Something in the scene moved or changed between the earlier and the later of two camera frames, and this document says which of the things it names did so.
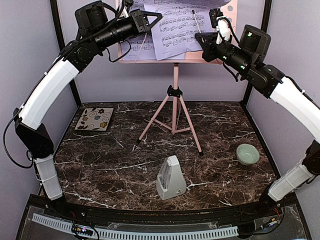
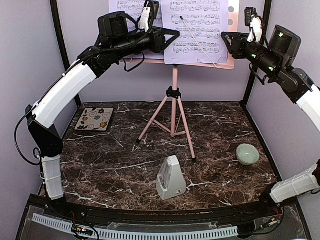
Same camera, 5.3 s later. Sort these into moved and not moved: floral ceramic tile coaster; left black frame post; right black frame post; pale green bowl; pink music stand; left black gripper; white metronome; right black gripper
Moved: pink music stand; right black gripper; left black gripper
Not moved: floral ceramic tile coaster; pale green bowl; left black frame post; right black frame post; white metronome
